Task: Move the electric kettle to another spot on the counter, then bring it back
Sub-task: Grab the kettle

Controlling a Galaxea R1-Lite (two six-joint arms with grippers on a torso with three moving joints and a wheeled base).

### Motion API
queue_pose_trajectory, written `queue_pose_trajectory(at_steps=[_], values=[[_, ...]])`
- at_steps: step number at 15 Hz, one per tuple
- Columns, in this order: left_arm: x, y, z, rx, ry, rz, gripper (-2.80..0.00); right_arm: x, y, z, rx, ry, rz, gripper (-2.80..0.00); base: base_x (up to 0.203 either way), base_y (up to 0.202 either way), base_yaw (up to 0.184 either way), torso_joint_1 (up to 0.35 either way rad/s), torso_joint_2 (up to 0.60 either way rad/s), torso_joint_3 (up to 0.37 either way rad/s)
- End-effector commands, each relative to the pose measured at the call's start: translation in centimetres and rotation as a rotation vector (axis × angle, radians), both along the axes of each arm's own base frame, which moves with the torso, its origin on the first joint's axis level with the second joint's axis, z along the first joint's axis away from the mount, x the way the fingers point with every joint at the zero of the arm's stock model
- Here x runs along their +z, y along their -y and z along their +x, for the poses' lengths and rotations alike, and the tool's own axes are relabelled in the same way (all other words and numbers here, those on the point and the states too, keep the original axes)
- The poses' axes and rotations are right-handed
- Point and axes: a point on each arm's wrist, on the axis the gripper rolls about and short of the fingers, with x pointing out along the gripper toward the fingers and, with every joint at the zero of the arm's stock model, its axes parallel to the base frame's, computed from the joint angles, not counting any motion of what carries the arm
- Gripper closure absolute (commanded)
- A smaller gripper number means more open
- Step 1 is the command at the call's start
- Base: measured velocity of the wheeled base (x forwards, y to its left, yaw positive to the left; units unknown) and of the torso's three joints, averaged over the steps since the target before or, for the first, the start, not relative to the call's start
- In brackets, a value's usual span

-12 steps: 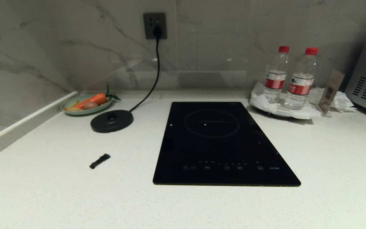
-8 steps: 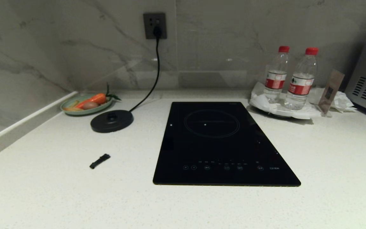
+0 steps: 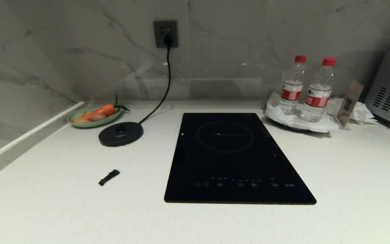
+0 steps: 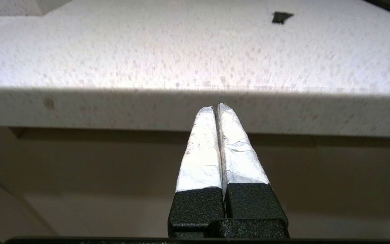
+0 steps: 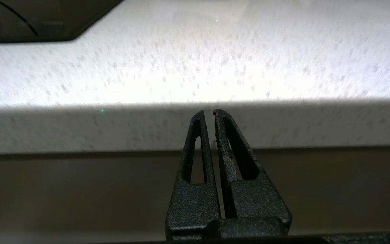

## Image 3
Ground black round kettle base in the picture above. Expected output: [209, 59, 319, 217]
[99, 122, 144, 147]

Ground black induction cooktop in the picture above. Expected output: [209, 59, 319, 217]
[164, 113, 317, 205]

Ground orange carrot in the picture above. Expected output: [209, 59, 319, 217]
[82, 94, 131, 121]

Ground white tray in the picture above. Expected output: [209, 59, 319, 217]
[265, 93, 340, 133]

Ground clear water bottle red cap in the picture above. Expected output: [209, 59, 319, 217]
[301, 58, 337, 123]
[279, 56, 307, 115]

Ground green plate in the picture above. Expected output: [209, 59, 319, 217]
[66, 104, 124, 128]

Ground white crumpled paper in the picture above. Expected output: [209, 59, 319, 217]
[326, 98, 378, 125]

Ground black power cord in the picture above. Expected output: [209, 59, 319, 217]
[138, 34, 174, 125]

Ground grey wall socket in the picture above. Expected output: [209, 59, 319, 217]
[153, 21, 179, 48]

